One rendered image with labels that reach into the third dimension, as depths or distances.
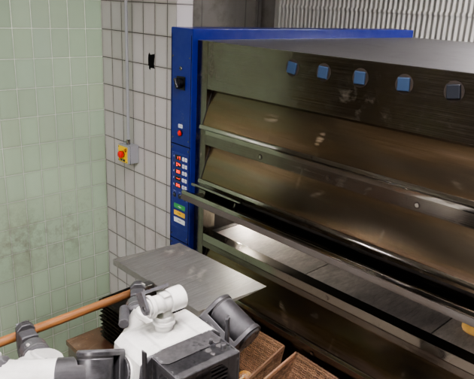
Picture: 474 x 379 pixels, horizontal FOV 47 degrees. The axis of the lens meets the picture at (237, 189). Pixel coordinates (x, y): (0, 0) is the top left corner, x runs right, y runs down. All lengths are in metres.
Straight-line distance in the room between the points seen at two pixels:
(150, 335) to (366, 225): 0.91
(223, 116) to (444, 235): 1.09
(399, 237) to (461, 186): 0.30
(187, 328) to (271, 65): 1.14
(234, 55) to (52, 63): 1.12
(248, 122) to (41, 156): 1.30
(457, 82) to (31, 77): 2.11
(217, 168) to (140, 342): 1.22
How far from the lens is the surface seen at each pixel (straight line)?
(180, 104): 2.66
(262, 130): 2.30
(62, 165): 3.25
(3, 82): 3.04
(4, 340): 1.94
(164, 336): 1.55
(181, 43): 2.62
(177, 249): 2.53
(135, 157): 3.06
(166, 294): 1.52
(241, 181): 2.44
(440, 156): 1.88
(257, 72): 2.31
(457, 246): 1.92
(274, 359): 2.56
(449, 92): 1.82
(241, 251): 2.56
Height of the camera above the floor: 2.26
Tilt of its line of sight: 19 degrees down
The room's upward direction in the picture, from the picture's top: 3 degrees clockwise
